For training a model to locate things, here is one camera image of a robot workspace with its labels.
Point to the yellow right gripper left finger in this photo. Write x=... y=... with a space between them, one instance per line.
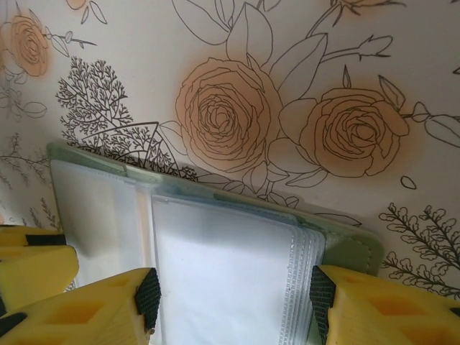
x=72 y=316

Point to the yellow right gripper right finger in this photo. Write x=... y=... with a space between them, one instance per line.
x=377 y=312

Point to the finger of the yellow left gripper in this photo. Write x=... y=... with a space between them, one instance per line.
x=36 y=269
x=14 y=237

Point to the green card holder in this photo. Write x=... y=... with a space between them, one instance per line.
x=223 y=258

